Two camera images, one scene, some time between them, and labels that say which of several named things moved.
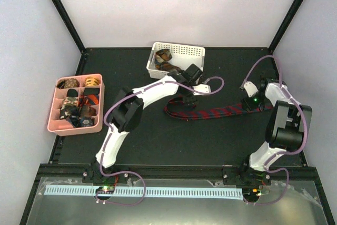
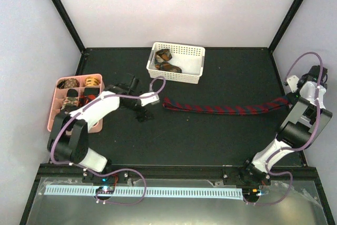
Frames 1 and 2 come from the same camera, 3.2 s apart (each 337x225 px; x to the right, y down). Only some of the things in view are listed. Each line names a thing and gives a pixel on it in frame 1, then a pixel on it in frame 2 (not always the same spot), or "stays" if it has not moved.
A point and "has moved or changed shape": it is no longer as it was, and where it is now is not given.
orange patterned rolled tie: x=91 y=81 stays
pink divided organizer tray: x=77 y=105 stays
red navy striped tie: x=222 y=112 has moved or changed shape
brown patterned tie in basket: x=162 y=57 stays
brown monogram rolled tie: x=68 y=83 stays
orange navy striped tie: x=89 y=100 stays
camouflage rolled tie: x=70 y=101 stays
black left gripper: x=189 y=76 -> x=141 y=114
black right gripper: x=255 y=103 -> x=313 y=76
